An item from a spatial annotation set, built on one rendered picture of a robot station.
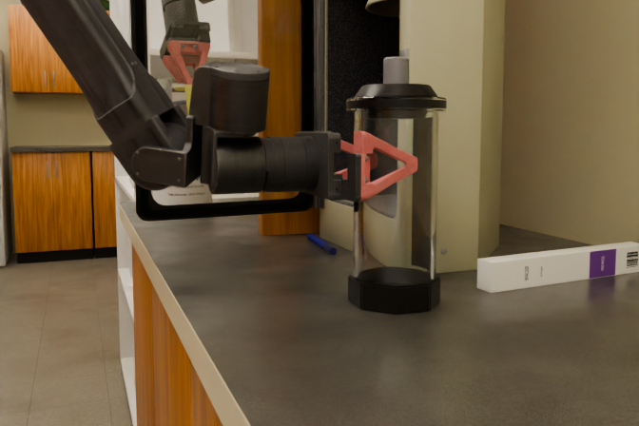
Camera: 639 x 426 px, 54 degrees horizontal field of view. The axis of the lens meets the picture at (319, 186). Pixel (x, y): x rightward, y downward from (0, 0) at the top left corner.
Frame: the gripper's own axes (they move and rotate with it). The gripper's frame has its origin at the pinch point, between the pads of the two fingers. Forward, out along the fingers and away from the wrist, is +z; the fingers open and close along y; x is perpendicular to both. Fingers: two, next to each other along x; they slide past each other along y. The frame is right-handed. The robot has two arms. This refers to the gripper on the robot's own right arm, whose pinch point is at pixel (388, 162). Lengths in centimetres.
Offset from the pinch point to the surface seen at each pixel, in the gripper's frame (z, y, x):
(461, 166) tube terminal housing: 16.1, 9.9, 1.3
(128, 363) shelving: -13, 226, 101
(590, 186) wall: 51, 23, 6
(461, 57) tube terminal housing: 15.7, 9.9, -13.1
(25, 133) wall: -74, 566, 0
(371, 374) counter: -10.7, -18.2, 15.7
